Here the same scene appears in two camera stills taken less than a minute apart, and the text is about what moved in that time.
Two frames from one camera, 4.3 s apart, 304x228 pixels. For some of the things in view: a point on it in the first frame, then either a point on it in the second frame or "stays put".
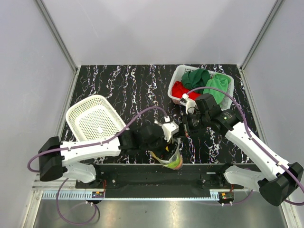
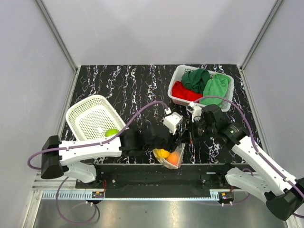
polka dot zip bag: x=176 y=160 stays put
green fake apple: x=176 y=164 -> x=111 y=131
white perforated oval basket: x=93 y=119 stays put
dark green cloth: x=196 y=79 stays put
